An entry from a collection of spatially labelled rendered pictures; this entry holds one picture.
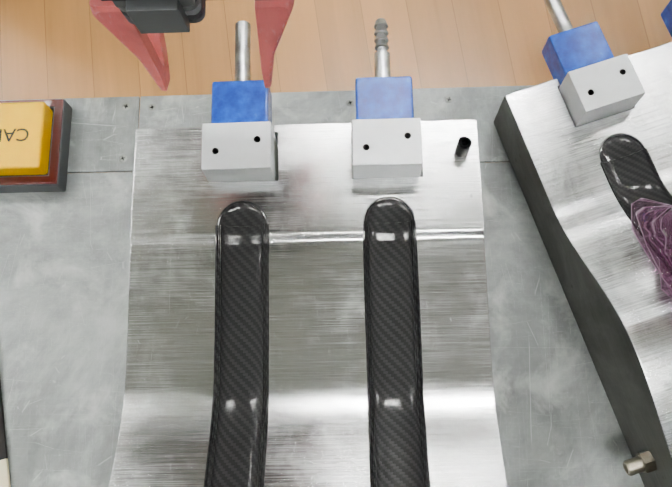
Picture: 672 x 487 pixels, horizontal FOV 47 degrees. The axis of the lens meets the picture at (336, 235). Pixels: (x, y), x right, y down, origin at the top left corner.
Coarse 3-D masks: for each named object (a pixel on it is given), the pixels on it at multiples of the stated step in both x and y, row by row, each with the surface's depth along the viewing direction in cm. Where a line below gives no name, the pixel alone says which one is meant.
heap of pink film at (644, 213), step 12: (636, 204) 59; (648, 204) 58; (660, 204) 58; (636, 216) 58; (648, 216) 58; (660, 216) 57; (636, 228) 57; (648, 228) 56; (660, 228) 56; (648, 240) 56; (660, 240) 55; (648, 252) 56; (660, 252) 55; (660, 264) 54; (660, 276) 54
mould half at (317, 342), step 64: (192, 128) 58; (320, 128) 58; (448, 128) 58; (192, 192) 57; (256, 192) 57; (320, 192) 57; (384, 192) 57; (448, 192) 56; (192, 256) 56; (320, 256) 56; (448, 256) 55; (128, 320) 55; (192, 320) 55; (320, 320) 55; (448, 320) 55; (128, 384) 54; (192, 384) 54; (320, 384) 54; (448, 384) 53; (128, 448) 52; (192, 448) 52; (320, 448) 51; (448, 448) 51
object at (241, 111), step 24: (240, 24) 60; (240, 48) 59; (240, 72) 59; (216, 96) 57; (240, 96) 57; (264, 96) 57; (216, 120) 57; (240, 120) 57; (264, 120) 57; (216, 144) 55; (240, 144) 55; (264, 144) 55; (216, 168) 55; (240, 168) 55; (264, 168) 55
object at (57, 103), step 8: (48, 104) 67; (56, 104) 67; (56, 112) 66; (56, 120) 66; (56, 128) 66; (56, 136) 66; (56, 144) 66; (56, 152) 66; (56, 160) 65; (56, 168) 65; (40, 176) 65; (48, 176) 65; (56, 176) 65; (0, 184) 65; (8, 184) 65; (16, 184) 65; (24, 184) 65; (32, 184) 65
